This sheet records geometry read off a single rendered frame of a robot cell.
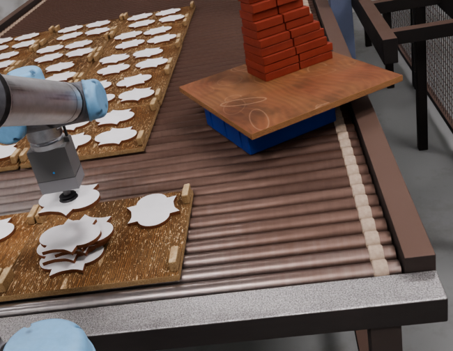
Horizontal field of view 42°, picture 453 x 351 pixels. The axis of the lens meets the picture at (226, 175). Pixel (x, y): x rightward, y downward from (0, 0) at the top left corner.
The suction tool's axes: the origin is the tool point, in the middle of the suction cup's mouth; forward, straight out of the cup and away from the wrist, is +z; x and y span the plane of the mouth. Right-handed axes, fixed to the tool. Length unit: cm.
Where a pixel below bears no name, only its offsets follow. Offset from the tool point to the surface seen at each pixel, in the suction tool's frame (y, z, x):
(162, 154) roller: -15, 15, -47
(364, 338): -66, 79, -23
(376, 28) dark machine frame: -93, 4, -97
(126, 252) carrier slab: -10.1, 13.0, 4.4
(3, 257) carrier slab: 21.2, 13.0, -2.0
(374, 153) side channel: -73, 11, -19
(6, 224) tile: 24.4, 11.9, -15.7
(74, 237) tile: 1.1, 8.0, 2.4
